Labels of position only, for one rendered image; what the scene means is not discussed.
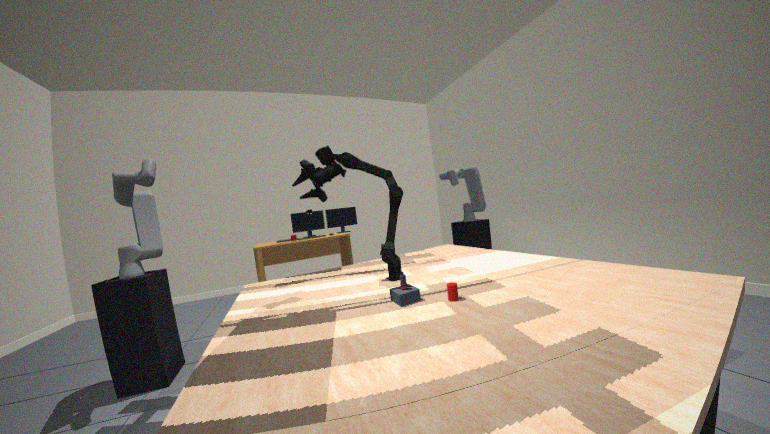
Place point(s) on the red marker cap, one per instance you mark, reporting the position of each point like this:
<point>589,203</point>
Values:
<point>452,292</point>

